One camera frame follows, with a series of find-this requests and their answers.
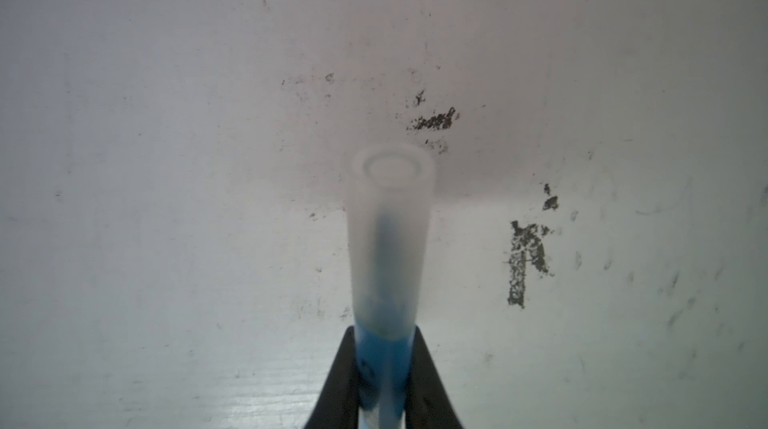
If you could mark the blue marker pen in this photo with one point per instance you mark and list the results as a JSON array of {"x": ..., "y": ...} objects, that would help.
[{"x": 384, "y": 369}]

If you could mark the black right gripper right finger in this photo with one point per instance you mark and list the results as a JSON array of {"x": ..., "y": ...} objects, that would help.
[{"x": 427, "y": 405}]

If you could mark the translucent pen cap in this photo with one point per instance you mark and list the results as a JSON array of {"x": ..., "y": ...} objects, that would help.
[{"x": 389, "y": 190}]

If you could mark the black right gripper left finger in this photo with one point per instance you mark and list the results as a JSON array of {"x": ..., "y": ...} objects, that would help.
[{"x": 337, "y": 406}]

